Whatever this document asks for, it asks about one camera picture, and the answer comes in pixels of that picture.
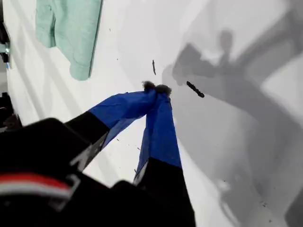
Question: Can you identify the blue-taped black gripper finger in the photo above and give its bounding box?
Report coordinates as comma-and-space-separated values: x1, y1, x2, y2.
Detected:
64, 80, 158, 167
132, 84, 196, 227

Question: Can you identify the red and white wire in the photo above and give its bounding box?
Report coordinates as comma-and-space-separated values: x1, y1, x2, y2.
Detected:
0, 173, 73, 198

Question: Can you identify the black clamp with metal bar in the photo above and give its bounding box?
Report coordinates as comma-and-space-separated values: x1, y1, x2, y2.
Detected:
0, 20, 11, 70

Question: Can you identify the black box with thin wires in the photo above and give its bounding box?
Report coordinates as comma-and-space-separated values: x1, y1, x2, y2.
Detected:
0, 91, 24, 133

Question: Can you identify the pale green T-shirt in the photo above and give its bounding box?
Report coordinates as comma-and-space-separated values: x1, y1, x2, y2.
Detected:
35, 0, 104, 81

